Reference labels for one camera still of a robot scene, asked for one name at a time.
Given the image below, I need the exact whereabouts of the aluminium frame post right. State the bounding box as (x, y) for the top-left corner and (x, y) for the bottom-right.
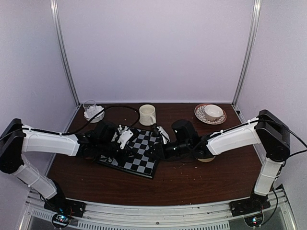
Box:
(232, 0), (262, 107)

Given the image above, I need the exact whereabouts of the floral patterned saucer plate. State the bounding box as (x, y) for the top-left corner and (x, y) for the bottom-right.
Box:
(194, 104), (227, 125)

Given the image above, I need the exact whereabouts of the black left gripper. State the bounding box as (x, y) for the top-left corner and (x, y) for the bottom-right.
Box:
(97, 141), (138, 165)

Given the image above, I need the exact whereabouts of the aluminium frame post left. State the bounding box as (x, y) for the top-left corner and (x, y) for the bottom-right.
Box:
(50, 0), (80, 107)

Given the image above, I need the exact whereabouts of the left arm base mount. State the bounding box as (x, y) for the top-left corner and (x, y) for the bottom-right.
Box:
(44, 199), (86, 229)

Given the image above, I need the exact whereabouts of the white ceramic cup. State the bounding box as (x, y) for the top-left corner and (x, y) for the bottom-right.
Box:
(204, 104), (223, 121)

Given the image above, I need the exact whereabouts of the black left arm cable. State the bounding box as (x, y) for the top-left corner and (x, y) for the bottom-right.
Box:
(0, 106), (141, 144)

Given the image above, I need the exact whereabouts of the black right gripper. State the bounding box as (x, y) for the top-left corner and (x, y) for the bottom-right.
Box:
(143, 141), (191, 162)

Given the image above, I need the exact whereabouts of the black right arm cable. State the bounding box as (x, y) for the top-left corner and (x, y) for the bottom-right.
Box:
(259, 117), (307, 159)

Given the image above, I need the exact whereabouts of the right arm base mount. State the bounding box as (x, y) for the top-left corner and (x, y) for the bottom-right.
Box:
(229, 197), (271, 228)

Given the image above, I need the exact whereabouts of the clear glass cup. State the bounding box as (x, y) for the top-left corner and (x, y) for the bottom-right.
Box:
(83, 100), (96, 115)

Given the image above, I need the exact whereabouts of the aluminium front rail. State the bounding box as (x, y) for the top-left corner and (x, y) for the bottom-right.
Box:
(19, 184), (300, 230)

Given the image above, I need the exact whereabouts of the white ribbed ceramic mug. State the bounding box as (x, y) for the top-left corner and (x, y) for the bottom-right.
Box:
(139, 104), (156, 126)

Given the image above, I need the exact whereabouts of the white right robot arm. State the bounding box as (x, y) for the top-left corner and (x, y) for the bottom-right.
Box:
(145, 110), (290, 212)

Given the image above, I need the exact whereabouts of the black and white chessboard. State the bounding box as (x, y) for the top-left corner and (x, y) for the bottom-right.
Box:
(95, 128), (163, 179)

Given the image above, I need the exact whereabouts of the cream bowl of black pieces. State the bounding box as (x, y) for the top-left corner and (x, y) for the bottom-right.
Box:
(197, 157), (215, 162)

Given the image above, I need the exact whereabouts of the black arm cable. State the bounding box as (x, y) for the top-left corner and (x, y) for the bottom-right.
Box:
(259, 117), (307, 159)
(0, 106), (141, 144)

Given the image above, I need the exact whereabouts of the aluminium frame post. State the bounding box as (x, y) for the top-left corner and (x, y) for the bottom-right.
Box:
(232, 0), (262, 107)
(50, 0), (80, 107)

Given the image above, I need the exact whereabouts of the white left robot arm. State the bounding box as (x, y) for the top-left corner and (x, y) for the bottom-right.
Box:
(0, 118), (133, 213)

